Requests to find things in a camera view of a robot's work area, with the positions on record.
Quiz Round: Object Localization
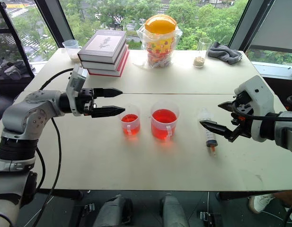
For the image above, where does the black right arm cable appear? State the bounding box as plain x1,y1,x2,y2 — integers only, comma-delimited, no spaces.
231,103,292,122

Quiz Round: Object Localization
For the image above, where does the black table crossbar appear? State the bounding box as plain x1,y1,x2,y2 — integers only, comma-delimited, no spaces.
218,191,274,201
38,188,84,200

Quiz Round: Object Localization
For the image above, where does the grey rounded robot leg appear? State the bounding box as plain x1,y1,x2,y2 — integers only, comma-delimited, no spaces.
160,193,191,227
92,194,135,227

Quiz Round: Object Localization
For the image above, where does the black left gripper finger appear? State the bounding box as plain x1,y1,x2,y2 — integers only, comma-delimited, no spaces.
93,87,124,99
91,105,126,119

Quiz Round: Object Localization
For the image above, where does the black metal frame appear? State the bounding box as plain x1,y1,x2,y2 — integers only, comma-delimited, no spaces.
0,1,35,80

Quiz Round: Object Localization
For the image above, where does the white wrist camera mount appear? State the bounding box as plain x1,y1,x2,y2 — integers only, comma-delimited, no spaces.
233,75,276,143
65,63,90,117

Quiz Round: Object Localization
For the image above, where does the black left arm wrist cable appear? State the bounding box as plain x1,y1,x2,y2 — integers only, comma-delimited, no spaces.
38,68,75,91

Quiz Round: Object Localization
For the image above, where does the candy jar with orange lid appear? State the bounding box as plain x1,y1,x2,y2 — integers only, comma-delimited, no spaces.
144,14,178,69

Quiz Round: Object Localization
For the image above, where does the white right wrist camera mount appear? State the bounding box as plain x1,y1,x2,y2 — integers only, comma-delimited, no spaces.
233,75,276,143

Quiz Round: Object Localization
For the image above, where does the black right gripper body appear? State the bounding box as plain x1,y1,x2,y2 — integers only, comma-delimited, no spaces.
227,91,252,143

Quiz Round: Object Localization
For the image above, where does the grey bundle on ledge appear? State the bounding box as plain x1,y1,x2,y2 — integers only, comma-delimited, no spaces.
0,60,31,81

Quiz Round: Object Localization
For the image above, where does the clear plastic syringe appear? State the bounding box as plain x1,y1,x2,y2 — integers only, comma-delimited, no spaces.
198,108,219,157

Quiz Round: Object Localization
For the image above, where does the small beaker red liquid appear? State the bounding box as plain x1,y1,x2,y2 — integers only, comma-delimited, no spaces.
119,105,142,138

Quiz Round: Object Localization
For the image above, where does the grey hardcover book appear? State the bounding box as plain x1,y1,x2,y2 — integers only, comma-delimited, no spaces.
77,29,128,65

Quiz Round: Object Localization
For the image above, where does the clear plastic bag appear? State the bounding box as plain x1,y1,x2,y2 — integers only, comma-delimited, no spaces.
132,22,184,70

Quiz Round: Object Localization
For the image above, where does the clear plastic measuring cup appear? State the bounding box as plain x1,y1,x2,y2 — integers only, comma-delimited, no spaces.
62,39,83,63

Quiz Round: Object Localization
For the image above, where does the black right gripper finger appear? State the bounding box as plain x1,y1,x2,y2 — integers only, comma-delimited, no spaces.
199,120,232,139
217,101,236,112

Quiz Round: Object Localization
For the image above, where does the grey cloth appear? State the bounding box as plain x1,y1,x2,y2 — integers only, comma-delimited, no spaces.
207,42,243,65

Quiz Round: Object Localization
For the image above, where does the white shoe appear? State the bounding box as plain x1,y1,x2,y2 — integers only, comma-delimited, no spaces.
248,193,277,215

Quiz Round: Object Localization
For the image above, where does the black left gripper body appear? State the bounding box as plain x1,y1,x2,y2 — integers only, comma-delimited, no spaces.
77,87,99,117

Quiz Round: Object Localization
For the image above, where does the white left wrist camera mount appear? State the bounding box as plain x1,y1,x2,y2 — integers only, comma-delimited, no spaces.
65,63,90,117

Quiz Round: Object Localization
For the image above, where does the black hanging left arm cable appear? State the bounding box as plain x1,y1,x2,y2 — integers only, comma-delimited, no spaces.
35,117,63,227

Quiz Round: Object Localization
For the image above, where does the large beaker red liquid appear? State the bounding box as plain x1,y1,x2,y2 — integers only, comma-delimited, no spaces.
150,101,180,143

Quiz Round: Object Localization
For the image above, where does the tall glass with grains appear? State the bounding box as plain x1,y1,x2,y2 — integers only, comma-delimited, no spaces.
193,37,213,69

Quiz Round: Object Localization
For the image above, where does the person's bare leg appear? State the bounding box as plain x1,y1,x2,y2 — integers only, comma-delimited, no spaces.
273,191,292,209

